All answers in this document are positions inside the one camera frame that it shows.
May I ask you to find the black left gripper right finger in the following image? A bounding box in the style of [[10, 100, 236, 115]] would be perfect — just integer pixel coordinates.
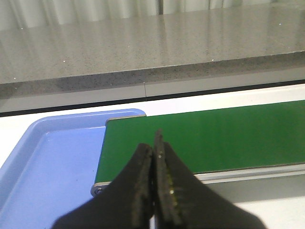
[[153, 130, 266, 229]]

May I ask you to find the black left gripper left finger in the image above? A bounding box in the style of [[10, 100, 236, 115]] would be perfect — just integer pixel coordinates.
[[52, 144, 153, 229]]

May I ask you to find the green conveyor belt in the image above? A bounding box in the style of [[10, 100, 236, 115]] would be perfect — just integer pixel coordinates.
[[94, 100, 305, 185]]

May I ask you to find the blue plastic tray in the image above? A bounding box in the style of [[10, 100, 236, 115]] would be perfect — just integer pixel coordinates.
[[0, 109, 144, 229]]

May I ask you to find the grey stone counter slab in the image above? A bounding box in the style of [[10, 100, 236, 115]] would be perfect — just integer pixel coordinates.
[[0, 0, 305, 116]]

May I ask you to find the white pleated curtain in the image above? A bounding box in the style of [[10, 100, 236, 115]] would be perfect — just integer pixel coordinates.
[[0, 0, 305, 31]]

